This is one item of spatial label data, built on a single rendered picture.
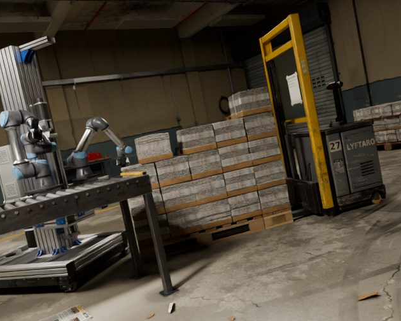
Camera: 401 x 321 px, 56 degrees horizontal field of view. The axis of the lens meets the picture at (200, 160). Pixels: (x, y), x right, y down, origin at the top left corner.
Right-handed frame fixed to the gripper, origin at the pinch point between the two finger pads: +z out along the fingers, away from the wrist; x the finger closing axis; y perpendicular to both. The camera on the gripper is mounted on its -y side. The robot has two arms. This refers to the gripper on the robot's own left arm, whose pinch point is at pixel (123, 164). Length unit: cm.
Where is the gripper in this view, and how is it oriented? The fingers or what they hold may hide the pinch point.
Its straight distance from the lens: 371.7
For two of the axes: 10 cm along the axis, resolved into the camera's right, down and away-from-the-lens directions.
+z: 2.1, 0.3, -9.8
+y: -2.0, -9.8, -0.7
